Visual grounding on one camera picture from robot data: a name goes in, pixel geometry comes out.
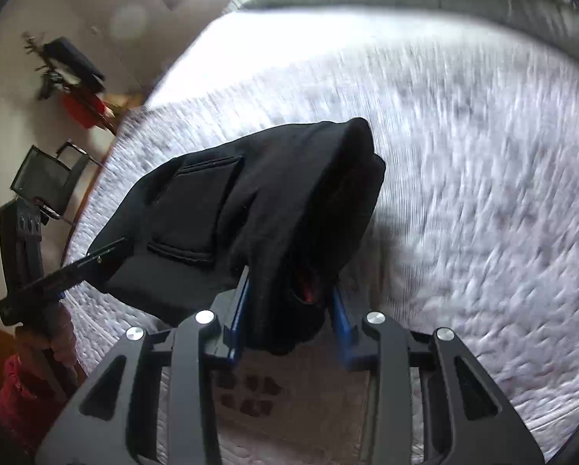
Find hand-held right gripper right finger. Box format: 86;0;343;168
331;289;545;465

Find black bag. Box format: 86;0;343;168
41;36;107;94

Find beige mattress label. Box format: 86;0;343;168
212;349;374;465

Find black pants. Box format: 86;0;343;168
85;117;387;355

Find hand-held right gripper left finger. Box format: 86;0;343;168
35;265;252;465

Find red object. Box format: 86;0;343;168
61;91;120;130

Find person's left hand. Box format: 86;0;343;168
47;300;78;379

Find white quilted mattress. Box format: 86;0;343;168
59;10;579;465

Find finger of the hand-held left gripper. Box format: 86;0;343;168
9;236;126;303

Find black chair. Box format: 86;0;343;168
9;139;103;226

